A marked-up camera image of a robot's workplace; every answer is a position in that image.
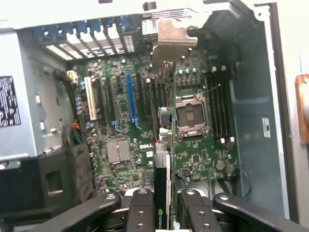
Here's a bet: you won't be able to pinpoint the silver chipset heatsink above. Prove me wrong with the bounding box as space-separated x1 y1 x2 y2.
106 139 133 165

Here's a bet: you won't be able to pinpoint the CPU socket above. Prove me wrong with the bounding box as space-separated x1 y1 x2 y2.
174 88 212 144

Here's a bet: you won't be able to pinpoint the RAM slot with white latches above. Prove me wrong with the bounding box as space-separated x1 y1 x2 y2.
211 66 225 145
221 65 236 143

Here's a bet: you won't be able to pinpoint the black open PC case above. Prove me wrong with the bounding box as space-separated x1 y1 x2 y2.
0 0 294 232

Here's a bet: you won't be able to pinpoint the green motherboard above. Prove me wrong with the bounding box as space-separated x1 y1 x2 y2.
64 57 241 194

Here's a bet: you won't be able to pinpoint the black expansion slot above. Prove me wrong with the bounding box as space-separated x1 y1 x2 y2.
136 72 147 118
95 77 109 123

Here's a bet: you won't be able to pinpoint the blue expansion slot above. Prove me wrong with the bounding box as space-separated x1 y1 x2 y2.
125 73 141 131

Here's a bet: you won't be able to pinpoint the white expansion slot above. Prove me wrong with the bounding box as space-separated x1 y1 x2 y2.
83 75 100 122

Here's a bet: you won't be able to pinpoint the socket locking lever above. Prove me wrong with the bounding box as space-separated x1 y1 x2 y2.
204 83 222 95

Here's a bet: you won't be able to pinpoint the grey power supply with label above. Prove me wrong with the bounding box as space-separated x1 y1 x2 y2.
0 25 75 162

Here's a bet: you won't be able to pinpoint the thin black wire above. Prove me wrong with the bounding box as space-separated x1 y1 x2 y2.
238 166 252 201

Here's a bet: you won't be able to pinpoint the multicoloured power wires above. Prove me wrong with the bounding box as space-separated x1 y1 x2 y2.
61 120 84 147

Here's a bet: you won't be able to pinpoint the black sleeved power cable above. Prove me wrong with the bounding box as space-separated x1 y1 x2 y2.
53 69 82 124

